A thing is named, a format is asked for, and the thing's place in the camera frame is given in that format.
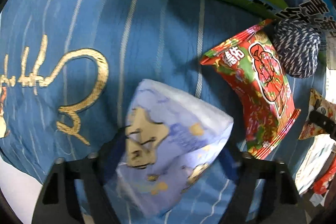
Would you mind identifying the orange panda snack packet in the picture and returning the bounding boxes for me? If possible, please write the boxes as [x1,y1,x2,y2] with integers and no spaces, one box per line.
[298,88,335,140]

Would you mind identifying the blue white yarn ball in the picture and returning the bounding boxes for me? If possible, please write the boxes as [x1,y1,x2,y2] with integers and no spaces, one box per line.
[273,19,321,79]

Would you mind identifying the red floral snack packet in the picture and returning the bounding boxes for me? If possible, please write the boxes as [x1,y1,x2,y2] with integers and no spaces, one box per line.
[200,19,301,160]

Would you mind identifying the light blue tissue pack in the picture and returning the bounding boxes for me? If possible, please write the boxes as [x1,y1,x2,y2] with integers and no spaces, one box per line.
[109,79,234,223]

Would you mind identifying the blue striped blanket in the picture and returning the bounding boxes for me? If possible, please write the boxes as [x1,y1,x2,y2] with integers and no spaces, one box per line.
[1,0,257,223]

